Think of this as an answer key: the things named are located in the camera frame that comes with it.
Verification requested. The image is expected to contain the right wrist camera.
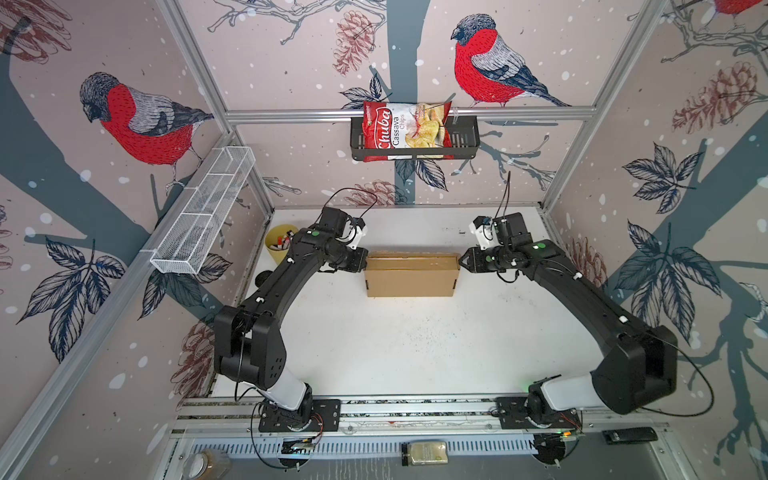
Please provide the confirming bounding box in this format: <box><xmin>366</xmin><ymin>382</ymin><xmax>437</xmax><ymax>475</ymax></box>
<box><xmin>469</xmin><ymin>213</ymin><xmax>533</xmax><ymax>251</ymax></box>

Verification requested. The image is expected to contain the brown cardboard box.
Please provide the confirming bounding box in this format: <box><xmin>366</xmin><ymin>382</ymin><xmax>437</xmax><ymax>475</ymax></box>
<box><xmin>364</xmin><ymin>252</ymin><xmax>460</xmax><ymax>298</ymax></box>

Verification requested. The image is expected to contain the glass jar lying flat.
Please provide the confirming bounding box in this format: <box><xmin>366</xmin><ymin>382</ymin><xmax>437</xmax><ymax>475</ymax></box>
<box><xmin>401</xmin><ymin>440</ymin><xmax>449</xmax><ymax>466</ymax></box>

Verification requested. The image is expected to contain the black wall basket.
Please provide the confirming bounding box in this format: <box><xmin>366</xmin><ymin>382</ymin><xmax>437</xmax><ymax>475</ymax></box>
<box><xmin>350</xmin><ymin>116</ymin><xmax>480</xmax><ymax>162</ymax></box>

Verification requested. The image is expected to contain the red cassava chips bag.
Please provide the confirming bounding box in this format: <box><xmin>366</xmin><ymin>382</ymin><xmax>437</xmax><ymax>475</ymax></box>
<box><xmin>363</xmin><ymin>102</ymin><xmax>452</xmax><ymax>151</ymax></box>

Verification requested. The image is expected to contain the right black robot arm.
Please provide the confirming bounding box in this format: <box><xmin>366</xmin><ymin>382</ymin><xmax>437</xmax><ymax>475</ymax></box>
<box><xmin>459</xmin><ymin>240</ymin><xmax>677</xmax><ymax>423</ymax></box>

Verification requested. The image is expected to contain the black lidded spice jar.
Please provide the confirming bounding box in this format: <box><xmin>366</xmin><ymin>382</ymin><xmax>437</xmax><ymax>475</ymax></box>
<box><xmin>254</xmin><ymin>270</ymin><xmax>273</xmax><ymax>289</ymax></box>

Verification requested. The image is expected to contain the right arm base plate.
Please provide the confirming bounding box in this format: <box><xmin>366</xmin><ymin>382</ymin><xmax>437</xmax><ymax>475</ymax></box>
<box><xmin>491</xmin><ymin>395</ymin><xmax>582</xmax><ymax>430</ymax></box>

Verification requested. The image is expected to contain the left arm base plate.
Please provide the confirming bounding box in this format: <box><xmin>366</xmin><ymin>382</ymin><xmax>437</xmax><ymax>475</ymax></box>
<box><xmin>256</xmin><ymin>399</ymin><xmax>341</xmax><ymax>433</ymax></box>

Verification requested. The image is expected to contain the white wire mesh shelf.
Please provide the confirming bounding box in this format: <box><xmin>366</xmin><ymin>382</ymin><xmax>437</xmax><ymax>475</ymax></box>
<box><xmin>150</xmin><ymin>146</ymin><xmax>255</xmax><ymax>275</ymax></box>

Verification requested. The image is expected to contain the black remote device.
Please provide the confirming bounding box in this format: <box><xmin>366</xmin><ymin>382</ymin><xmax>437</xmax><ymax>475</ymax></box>
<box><xmin>601</xmin><ymin>427</ymin><xmax>658</xmax><ymax>445</ymax></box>

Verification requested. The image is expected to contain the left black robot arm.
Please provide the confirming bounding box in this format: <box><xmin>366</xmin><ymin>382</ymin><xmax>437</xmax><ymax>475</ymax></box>
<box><xmin>213</xmin><ymin>207</ymin><xmax>368</xmax><ymax>426</ymax></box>

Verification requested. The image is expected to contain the yellow cup with markers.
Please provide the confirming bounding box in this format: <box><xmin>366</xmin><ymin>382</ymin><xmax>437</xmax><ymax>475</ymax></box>
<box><xmin>264</xmin><ymin>224</ymin><xmax>299</xmax><ymax>265</ymax></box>

